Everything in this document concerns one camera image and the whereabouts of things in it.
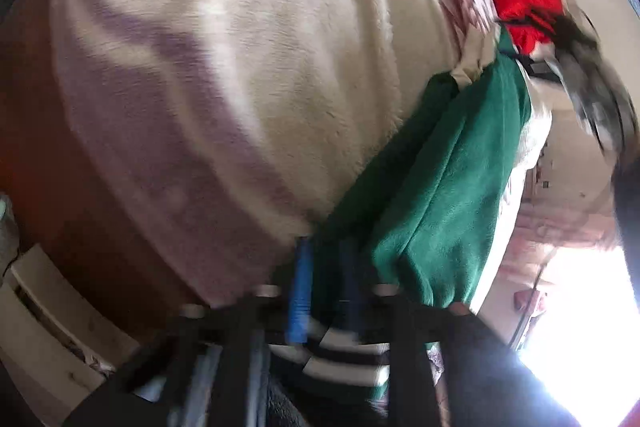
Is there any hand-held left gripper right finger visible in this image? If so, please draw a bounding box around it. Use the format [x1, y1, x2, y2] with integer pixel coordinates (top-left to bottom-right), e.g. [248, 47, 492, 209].
[339, 239, 581, 427]

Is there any white fluffy garment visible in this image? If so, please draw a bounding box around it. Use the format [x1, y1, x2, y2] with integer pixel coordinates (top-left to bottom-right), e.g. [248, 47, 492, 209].
[512, 94, 553, 172]

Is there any green and cream varsity jacket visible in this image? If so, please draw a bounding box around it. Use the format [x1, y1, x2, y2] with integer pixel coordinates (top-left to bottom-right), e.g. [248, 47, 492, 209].
[270, 26, 534, 404]

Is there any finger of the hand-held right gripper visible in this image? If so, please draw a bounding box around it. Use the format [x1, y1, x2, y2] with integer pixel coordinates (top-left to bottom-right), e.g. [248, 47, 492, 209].
[519, 56, 557, 84]
[499, 9, 556, 30]

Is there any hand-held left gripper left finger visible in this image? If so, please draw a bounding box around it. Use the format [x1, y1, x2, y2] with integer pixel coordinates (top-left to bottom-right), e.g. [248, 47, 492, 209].
[62, 237, 314, 427]

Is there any floral plush blanket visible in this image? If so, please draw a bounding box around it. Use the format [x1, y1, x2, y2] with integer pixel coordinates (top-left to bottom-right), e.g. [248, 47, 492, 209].
[49, 0, 502, 308]

